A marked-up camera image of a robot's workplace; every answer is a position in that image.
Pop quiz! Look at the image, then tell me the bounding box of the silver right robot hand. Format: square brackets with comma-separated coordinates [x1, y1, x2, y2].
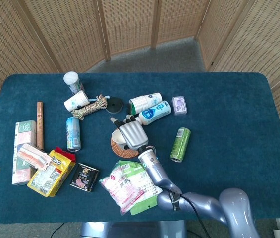
[110, 114, 149, 151]

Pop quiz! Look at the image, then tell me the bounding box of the plain white paper cup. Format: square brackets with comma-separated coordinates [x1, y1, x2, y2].
[112, 129, 128, 147]

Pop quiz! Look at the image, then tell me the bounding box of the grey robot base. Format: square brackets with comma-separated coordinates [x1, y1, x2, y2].
[80, 220, 187, 238]

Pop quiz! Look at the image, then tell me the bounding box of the round woven rattan coaster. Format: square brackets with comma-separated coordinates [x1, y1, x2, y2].
[111, 131, 140, 159]

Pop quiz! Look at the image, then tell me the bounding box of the white bottle blue label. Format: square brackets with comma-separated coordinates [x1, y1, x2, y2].
[134, 100, 172, 126]

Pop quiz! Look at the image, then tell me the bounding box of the floral white paper cup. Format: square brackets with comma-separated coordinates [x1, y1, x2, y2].
[63, 89, 90, 112]

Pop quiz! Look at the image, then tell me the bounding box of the green white snack bag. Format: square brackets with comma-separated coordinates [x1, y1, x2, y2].
[118, 160, 167, 216]

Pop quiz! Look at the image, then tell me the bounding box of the stack of paper cups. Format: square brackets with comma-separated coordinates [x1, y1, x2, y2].
[129, 92, 164, 117]

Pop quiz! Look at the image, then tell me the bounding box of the black round disc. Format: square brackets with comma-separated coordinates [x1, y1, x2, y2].
[106, 97, 124, 115]

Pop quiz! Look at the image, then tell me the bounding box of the pink white blister pack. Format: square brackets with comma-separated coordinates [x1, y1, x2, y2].
[17, 143, 53, 171]

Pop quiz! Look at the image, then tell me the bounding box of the green drink can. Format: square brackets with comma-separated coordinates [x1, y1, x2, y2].
[169, 127, 191, 163]

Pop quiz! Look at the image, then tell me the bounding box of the pastel tissue pack bundle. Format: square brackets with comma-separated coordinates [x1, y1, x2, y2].
[11, 120, 38, 186]

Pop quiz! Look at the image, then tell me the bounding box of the purple soap box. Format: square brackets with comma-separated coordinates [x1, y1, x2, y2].
[171, 96, 188, 117]

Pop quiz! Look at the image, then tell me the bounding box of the pink white snack bag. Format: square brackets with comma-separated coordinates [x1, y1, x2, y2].
[98, 163, 145, 216]

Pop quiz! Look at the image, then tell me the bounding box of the light blue toothbrush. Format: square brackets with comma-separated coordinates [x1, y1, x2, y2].
[87, 96, 110, 102]

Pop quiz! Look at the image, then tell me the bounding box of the blue drink can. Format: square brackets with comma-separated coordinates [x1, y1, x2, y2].
[66, 117, 81, 152]

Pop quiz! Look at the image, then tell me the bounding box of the yellow snack bag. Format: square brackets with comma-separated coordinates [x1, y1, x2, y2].
[27, 146, 77, 198]

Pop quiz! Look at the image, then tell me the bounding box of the black food tin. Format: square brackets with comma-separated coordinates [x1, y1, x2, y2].
[69, 163, 100, 193]

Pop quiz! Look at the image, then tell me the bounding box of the brown wooden stick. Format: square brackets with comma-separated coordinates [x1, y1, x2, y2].
[36, 101, 44, 151]

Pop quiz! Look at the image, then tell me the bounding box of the white cylindrical canister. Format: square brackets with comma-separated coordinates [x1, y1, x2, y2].
[63, 71, 85, 95]

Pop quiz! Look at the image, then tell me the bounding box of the blue table cloth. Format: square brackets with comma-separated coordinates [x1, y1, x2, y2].
[0, 72, 280, 225]

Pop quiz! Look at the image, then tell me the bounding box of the wicker folding screen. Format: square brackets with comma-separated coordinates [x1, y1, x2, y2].
[0, 0, 280, 149]

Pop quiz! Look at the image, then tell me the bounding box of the braided rope bundle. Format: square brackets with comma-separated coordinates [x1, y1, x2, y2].
[71, 94, 108, 121]

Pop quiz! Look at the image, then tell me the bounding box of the black floor cable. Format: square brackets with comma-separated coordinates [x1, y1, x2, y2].
[50, 222, 65, 238]

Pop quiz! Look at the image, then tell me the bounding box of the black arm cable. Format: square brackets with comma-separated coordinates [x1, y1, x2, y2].
[171, 188, 211, 238]

